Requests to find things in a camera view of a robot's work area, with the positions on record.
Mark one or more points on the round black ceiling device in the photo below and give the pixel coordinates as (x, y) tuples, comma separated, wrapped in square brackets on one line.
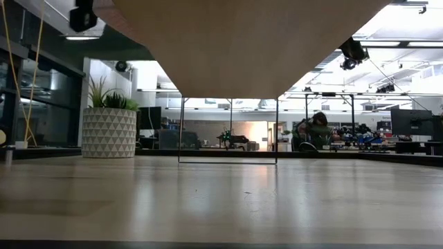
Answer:
[(121, 66)]

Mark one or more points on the green succulent plant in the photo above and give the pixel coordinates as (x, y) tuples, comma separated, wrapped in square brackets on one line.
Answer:
[(114, 100)]

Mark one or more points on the black metal gantry frame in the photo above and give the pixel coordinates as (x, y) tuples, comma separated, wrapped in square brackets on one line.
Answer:
[(328, 94)]

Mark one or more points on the black aluminium table frame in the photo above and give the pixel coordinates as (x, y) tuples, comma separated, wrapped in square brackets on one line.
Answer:
[(159, 152)]

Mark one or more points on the green and black robot device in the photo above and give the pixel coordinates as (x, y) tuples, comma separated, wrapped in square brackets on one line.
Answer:
[(228, 136)]

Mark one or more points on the person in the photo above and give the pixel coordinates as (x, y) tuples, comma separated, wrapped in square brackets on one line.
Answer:
[(316, 133)]

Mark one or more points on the small black monitor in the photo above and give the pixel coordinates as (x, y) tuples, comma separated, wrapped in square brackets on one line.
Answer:
[(149, 118)]

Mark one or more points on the white triangle-patterned plant pot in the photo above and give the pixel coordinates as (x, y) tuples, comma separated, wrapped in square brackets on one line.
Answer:
[(109, 133)]

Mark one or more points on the wooden shelf with black legs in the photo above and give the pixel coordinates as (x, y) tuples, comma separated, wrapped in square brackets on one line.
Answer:
[(242, 52)]

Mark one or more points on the silver metal post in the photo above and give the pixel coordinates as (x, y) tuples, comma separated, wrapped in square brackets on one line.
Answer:
[(9, 155)]

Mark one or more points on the wide black monitor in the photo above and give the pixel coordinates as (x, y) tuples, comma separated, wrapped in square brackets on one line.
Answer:
[(412, 121)]

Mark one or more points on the ceiling light panel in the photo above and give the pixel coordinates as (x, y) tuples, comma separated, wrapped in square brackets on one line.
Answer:
[(82, 38)]

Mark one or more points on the black background desk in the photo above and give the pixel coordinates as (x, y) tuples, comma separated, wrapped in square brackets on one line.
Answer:
[(415, 145)]

